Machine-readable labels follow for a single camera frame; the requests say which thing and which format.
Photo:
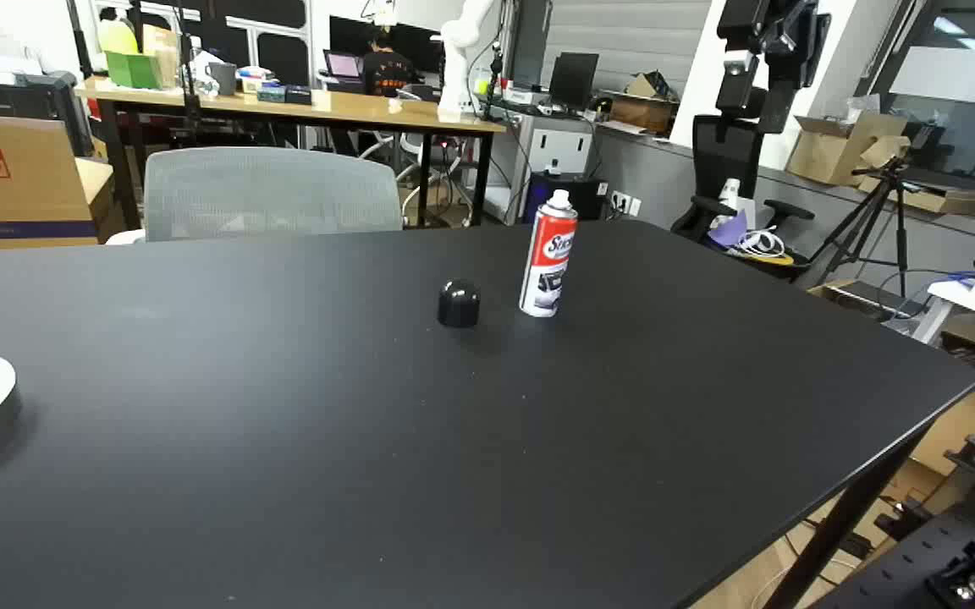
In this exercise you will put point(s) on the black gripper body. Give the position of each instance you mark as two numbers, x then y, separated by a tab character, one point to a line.
779	32

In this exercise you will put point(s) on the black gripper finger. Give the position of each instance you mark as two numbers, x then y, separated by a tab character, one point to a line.
789	97
771	104

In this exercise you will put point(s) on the red white spray can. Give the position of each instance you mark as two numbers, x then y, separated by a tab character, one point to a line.
548	257

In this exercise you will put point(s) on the black round lid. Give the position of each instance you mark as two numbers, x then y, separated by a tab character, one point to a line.
460	303

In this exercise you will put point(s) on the black office chair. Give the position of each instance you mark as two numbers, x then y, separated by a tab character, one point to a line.
729	153

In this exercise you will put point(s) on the open cardboard box with flaps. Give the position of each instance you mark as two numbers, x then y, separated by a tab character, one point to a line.
838	145

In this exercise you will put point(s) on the white plastic bottle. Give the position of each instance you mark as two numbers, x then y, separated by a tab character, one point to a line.
736	205

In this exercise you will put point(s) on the small open cardboard box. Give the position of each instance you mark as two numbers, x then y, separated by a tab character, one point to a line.
641	105

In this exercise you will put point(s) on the purple cloth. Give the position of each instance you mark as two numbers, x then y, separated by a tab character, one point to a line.
726	230

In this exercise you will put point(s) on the white power strip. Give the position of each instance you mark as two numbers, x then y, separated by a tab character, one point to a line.
625	205

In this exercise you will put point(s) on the flat wide cardboard box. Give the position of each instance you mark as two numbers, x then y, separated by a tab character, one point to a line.
938	198

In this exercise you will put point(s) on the black laptop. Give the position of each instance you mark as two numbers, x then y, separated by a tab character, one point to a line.
574	80

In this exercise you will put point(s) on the white drawer cabinet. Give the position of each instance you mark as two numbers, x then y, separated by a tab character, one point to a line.
559	153

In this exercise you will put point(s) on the white machine on desk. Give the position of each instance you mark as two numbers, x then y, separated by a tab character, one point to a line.
469	51

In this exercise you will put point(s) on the black computer monitor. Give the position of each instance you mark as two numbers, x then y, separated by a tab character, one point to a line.
379	44

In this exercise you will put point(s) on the black table leg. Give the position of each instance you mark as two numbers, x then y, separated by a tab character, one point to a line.
838	530

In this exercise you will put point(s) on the long wooden desk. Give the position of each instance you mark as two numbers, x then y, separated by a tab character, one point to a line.
329	108

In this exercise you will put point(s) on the grey mesh chair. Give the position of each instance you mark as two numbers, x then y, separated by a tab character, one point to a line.
273	192

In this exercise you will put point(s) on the green box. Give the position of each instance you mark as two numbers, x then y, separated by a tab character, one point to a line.
135	68

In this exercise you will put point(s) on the black case on shelf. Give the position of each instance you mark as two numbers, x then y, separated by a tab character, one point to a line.
15	97

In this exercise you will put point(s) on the large brown cardboard box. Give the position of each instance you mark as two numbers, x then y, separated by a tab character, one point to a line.
9	180

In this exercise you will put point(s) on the black camera tripod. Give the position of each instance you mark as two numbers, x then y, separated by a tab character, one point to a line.
871	224

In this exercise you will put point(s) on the black metal equipment frame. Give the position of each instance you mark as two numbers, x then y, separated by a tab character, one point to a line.
948	551

